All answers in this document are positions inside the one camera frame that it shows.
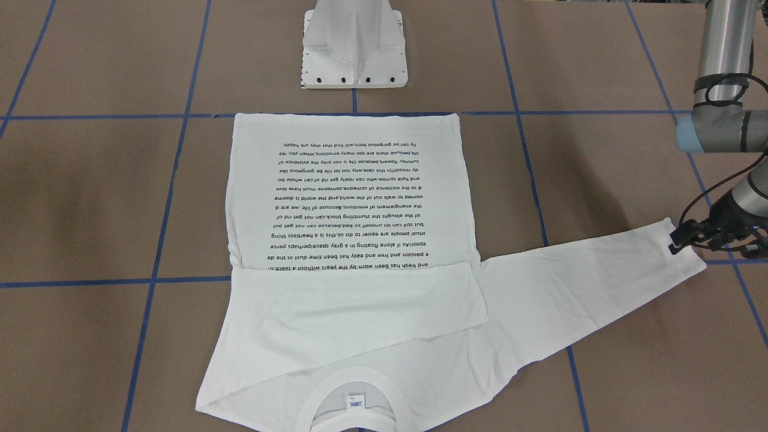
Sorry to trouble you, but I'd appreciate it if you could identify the white long-sleeve printed shirt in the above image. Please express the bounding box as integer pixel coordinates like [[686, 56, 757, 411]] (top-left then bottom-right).
[[196, 114, 706, 431]]

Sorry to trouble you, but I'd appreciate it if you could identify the white camera stand column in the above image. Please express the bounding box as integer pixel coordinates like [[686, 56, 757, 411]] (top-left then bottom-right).
[[301, 1, 409, 89]]

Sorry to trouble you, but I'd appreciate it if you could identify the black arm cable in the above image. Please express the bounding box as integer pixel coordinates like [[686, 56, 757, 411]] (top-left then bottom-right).
[[678, 36, 768, 229]]

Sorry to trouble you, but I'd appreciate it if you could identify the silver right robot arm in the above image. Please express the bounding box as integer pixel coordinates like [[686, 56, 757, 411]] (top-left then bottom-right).
[[669, 1, 767, 258]]

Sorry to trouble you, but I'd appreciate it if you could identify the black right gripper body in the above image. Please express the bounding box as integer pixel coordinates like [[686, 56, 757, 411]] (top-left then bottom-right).
[[692, 200, 767, 256]]

